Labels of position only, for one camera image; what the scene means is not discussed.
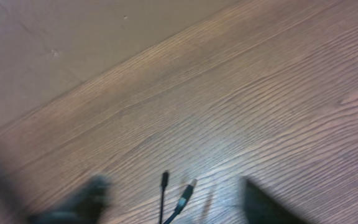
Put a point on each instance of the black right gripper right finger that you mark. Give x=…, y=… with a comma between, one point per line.
x=260, y=208

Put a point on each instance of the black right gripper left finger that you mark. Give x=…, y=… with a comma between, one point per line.
x=85, y=206

